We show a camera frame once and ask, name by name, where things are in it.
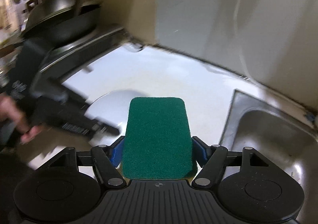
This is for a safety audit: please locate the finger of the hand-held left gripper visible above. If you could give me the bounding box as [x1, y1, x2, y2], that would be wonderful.
[62, 117, 119, 140]

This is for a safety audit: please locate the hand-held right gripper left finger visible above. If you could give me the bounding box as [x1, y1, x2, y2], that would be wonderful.
[41, 136, 126, 189]

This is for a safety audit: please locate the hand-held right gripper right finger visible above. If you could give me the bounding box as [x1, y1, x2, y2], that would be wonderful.
[192, 136, 274, 188]

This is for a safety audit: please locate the white bowl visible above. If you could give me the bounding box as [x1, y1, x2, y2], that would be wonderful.
[84, 89, 152, 141]

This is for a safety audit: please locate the green and yellow sponge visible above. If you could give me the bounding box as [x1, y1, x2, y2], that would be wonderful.
[121, 97, 198, 180]

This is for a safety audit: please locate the person's left hand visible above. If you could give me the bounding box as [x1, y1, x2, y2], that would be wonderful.
[0, 95, 47, 144]

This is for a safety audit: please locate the stainless steel stove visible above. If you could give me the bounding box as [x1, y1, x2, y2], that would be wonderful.
[37, 27, 125, 81]

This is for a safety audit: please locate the stainless steel sink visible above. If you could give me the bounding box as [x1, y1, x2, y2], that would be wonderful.
[219, 90, 318, 214]

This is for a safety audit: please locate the black wok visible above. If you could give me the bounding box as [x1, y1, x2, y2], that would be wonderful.
[21, 0, 100, 45]

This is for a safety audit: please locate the white cable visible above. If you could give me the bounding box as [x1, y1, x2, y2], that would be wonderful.
[234, 3, 252, 81]

